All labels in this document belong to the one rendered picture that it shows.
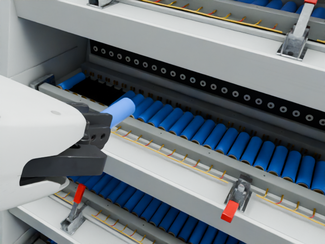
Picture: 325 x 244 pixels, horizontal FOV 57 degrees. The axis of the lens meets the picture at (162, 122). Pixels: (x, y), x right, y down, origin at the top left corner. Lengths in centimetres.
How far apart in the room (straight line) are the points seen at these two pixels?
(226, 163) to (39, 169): 32
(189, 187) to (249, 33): 22
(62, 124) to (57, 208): 51
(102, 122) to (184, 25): 20
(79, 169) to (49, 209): 49
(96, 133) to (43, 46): 41
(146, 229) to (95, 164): 42
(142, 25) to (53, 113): 26
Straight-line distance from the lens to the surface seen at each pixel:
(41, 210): 67
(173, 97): 56
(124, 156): 47
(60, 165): 17
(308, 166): 49
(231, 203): 38
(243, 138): 50
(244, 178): 43
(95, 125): 24
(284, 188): 44
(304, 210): 45
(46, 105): 17
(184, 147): 45
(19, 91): 19
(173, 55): 40
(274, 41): 40
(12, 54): 59
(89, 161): 18
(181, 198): 44
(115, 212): 61
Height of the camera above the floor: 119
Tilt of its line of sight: 21 degrees down
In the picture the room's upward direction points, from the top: 13 degrees clockwise
